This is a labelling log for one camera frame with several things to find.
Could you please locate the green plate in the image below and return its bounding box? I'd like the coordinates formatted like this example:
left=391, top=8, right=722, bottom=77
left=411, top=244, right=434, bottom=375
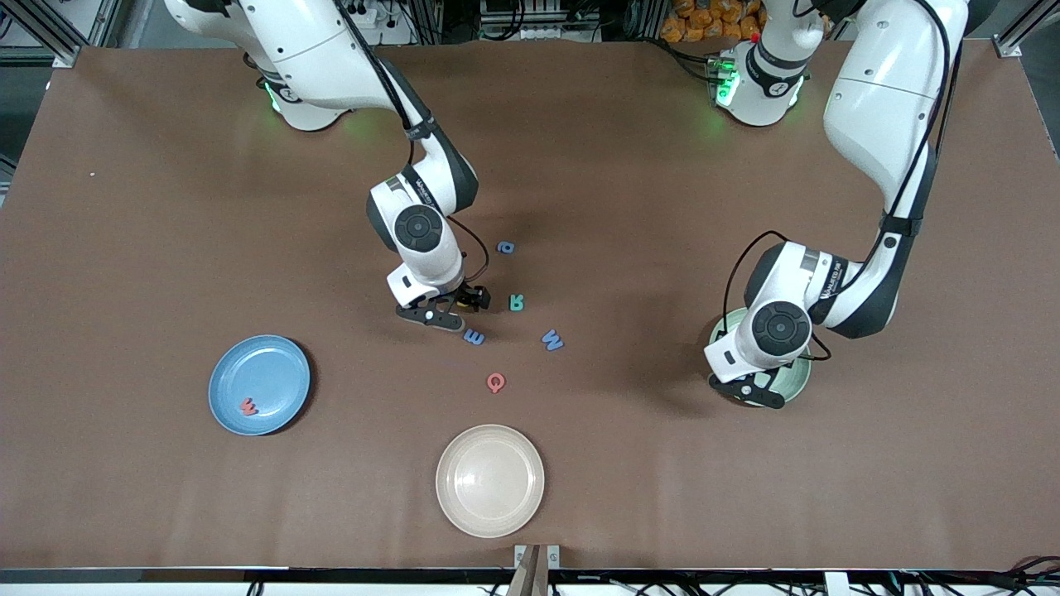
left=708, top=306, right=812, bottom=407

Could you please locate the blue plate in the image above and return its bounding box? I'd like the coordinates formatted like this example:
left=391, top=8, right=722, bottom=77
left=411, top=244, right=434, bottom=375
left=208, top=334, right=311, bottom=436

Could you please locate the beige plate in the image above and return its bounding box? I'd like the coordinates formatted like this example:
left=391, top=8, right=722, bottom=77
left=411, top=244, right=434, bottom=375
left=436, top=424, right=546, bottom=539

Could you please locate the metal equipment rack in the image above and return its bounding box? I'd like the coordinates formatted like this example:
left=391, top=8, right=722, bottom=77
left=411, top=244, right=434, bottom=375
left=479, top=0, right=603, bottom=42

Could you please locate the orange packets pile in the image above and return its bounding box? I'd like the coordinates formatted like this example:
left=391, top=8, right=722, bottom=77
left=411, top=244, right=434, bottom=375
left=661, top=0, right=763, bottom=44

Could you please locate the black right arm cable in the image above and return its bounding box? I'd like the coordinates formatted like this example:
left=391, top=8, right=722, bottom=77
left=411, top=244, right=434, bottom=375
left=331, top=0, right=491, bottom=286

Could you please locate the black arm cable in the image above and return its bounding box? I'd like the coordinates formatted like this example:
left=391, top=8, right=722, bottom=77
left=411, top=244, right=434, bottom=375
left=331, top=0, right=491, bottom=286
left=723, top=0, right=961, bottom=361

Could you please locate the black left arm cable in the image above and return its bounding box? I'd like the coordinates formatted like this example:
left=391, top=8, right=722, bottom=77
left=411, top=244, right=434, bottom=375
left=723, top=0, right=961, bottom=361

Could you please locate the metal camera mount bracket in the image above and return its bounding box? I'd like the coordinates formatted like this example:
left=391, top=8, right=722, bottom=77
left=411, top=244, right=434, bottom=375
left=513, top=544, right=561, bottom=596

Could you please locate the cable bundle under table edge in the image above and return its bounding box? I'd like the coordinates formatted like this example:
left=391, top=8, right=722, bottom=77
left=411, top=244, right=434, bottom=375
left=890, top=556, right=1060, bottom=596

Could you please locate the aluminium frame profile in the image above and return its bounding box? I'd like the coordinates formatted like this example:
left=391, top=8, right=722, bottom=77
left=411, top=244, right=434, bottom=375
left=0, top=0, right=125, bottom=69
left=996, top=0, right=1060, bottom=59

